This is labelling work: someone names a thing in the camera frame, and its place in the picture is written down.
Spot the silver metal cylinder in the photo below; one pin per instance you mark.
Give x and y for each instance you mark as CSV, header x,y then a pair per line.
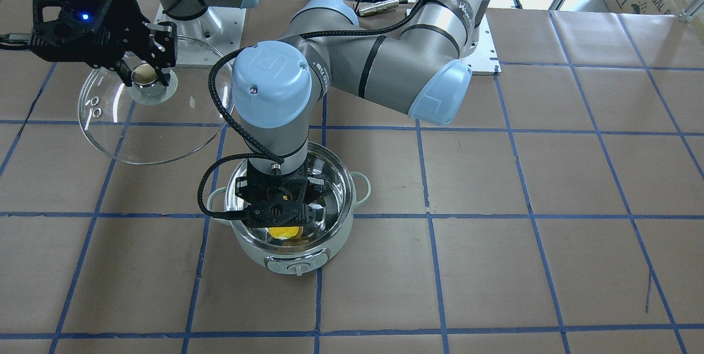
x,y
376,8

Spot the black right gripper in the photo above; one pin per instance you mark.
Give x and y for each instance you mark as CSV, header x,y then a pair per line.
x,y
114,23

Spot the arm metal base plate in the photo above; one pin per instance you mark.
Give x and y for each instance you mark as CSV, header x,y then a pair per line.
x,y
203,41
483,60

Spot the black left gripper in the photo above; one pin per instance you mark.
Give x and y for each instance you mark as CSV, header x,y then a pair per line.
x,y
315,189

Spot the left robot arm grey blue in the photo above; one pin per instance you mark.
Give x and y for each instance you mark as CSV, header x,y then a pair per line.
x,y
414,67

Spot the brown paper table mat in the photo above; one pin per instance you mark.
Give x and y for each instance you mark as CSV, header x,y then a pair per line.
x,y
560,212

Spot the glass pot lid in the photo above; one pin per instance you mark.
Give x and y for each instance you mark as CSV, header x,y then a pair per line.
x,y
149,123

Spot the white electric cooking pot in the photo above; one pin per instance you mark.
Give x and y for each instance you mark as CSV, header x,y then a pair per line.
x,y
321,240

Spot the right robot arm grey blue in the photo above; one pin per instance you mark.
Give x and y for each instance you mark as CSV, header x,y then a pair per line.
x,y
181,10

